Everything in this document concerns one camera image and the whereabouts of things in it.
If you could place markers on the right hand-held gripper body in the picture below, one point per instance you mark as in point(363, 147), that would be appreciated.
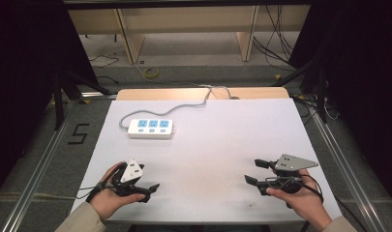
point(293, 162)

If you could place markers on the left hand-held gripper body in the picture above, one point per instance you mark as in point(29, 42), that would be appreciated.
point(131, 170)

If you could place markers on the white blue power strip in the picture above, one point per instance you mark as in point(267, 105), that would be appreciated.
point(151, 132)

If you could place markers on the person's left hand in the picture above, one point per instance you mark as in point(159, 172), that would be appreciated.
point(106, 201)

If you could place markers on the person's right hand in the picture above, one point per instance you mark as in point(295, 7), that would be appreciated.
point(305, 203)

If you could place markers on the black metal stand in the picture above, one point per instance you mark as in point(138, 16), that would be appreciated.
point(59, 103)
point(319, 93)

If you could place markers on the yellow tape roll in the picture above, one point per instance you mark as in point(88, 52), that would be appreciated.
point(151, 72)

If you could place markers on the dark curtain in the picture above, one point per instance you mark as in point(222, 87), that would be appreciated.
point(361, 80)
point(25, 80)

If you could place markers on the aluminium rail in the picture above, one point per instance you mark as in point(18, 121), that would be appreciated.
point(38, 167)
point(348, 174)

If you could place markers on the light wooden desk frame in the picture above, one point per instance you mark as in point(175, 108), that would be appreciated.
point(132, 42)

